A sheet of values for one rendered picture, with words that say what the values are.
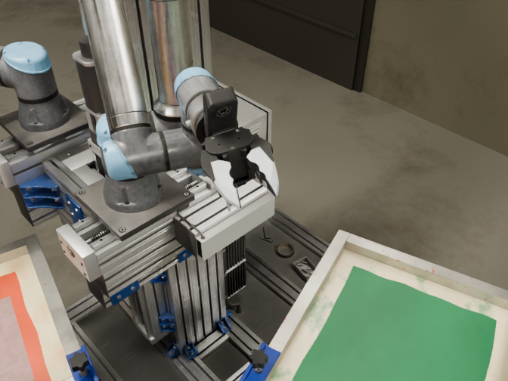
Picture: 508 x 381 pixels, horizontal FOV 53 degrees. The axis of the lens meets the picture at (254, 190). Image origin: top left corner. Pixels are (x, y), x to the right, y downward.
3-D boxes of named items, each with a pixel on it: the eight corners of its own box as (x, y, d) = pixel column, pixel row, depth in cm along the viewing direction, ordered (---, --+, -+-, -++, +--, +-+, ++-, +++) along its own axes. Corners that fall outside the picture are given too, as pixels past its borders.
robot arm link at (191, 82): (214, 100, 99) (212, 60, 93) (230, 130, 91) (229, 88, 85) (174, 107, 97) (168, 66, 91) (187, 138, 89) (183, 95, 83)
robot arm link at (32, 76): (42, 103, 148) (29, 59, 139) (2, 96, 150) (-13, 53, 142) (65, 83, 157) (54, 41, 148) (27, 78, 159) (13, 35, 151)
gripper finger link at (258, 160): (296, 209, 72) (262, 175, 78) (293, 178, 68) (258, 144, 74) (277, 219, 71) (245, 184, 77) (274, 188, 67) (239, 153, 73)
